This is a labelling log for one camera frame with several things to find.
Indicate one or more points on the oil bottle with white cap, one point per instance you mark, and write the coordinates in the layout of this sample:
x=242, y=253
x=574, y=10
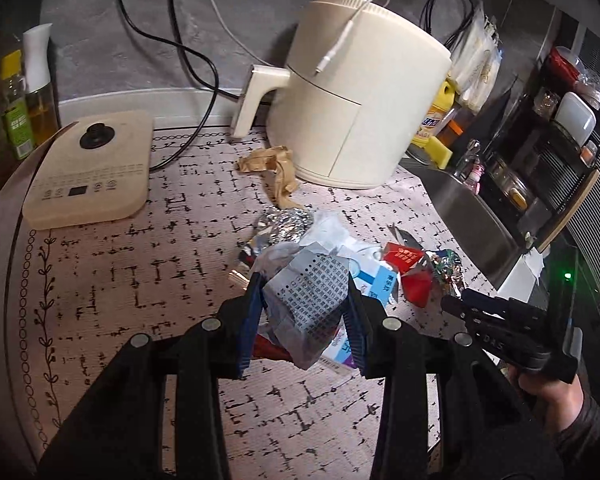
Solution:
x=40, y=96

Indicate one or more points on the torn brown paper scrap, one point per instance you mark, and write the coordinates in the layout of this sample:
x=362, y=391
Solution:
x=278, y=161

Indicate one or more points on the colourful foil snack wrapper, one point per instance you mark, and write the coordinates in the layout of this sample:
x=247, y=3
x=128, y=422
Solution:
x=447, y=268

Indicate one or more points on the stainless steel sink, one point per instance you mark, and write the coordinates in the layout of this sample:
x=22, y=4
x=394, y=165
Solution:
x=480, y=233

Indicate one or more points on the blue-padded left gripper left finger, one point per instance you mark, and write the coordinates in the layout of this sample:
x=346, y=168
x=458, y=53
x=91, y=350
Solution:
x=252, y=305

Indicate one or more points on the beige induction cooker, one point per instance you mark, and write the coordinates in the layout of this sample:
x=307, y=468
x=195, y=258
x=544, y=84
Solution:
x=95, y=171

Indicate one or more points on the black dish rack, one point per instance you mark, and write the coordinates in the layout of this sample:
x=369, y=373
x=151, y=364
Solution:
x=545, y=148

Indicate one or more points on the aluminium foil ball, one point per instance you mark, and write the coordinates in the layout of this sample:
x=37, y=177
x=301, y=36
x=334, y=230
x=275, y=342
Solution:
x=275, y=226

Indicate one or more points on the hanging plastic bags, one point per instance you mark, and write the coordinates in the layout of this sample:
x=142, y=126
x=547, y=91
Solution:
x=476, y=61

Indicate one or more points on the person's right hand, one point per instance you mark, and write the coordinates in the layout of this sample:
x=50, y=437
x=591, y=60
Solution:
x=564, y=400

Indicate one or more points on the white printed paper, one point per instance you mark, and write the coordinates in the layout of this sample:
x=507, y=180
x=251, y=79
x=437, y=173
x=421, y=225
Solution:
x=306, y=285

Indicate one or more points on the patterned pink counter mat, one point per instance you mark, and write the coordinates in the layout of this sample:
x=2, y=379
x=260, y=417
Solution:
x=122, y=342

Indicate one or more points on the yellow detergent jug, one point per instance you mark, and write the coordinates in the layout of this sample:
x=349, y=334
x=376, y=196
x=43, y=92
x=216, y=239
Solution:
x=440, y=106

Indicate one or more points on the blue white carton piece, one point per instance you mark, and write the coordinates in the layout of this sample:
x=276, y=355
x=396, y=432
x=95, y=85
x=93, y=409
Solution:
x=373, y=277

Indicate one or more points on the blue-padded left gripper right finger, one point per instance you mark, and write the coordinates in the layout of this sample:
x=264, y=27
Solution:
x=360, y=316

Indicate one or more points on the yellow sponge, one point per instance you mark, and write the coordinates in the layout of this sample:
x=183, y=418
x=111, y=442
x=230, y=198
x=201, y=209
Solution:
x=438, y=153

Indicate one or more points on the cream air fryer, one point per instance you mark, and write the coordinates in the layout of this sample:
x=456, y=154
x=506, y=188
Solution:
x=357, y=82

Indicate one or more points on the green label sauce bottle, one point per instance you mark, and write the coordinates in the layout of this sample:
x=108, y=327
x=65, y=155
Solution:
x=15, y=113

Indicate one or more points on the red paper packet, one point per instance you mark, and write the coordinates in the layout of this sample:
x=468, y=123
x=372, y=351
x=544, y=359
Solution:
x=413, y=267

